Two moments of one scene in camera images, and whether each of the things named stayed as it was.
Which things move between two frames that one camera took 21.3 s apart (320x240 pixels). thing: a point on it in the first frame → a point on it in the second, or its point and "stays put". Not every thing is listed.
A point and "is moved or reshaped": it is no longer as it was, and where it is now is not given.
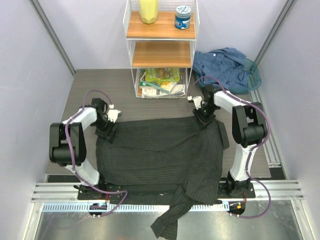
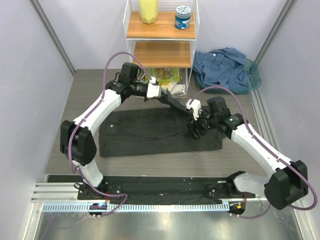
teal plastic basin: x=252 y=83 stays put
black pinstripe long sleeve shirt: x=181 y=152 is moved or reshaped
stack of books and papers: x=160 y=83 stays put
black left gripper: x=107 y=134 → x=163 y=95
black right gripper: x=205 y=121 → x=192 y=125
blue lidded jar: x=182 y=17 stays put
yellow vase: x=148 y=10 stays put
